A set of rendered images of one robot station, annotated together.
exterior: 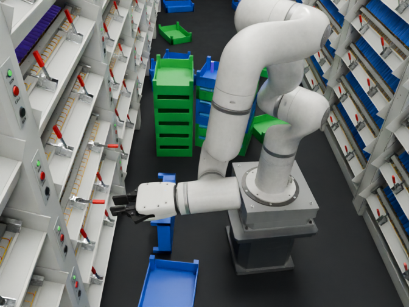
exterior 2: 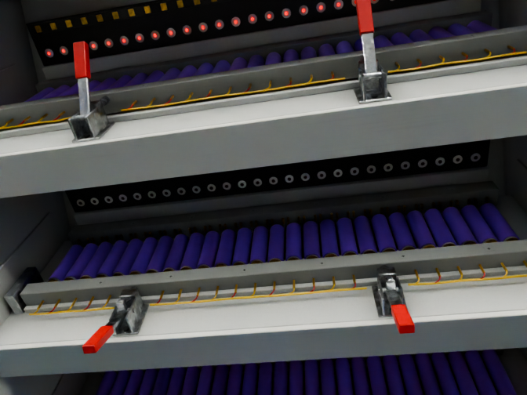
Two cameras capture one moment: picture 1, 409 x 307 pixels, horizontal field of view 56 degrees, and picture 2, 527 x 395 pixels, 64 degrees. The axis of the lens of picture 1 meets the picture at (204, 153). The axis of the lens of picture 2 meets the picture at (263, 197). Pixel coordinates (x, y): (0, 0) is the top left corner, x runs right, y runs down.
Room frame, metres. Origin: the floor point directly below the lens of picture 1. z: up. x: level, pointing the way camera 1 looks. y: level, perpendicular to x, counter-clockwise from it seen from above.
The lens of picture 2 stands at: (1.01, -0.02, 0.73)
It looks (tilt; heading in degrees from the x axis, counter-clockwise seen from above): 10 degrees down; 101
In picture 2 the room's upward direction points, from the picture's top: 8 degrees counter-clockwise
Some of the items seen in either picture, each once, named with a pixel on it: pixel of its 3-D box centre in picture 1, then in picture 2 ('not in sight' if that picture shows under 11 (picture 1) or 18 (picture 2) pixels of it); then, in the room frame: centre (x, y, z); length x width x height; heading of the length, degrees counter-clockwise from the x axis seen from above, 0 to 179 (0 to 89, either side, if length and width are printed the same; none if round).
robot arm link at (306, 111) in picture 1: (295, 122); not in sight; (1.05, -0.29, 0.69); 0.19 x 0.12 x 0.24; 56
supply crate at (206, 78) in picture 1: (229, 74); not in sight; (1.84, -0.11, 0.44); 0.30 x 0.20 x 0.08; 74
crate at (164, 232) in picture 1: (164, 211); not in sight; (1.17, 0.17, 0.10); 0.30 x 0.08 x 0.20; 1
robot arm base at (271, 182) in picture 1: (274, 167); not in sight; (1.07, -0.26, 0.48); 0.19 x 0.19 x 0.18
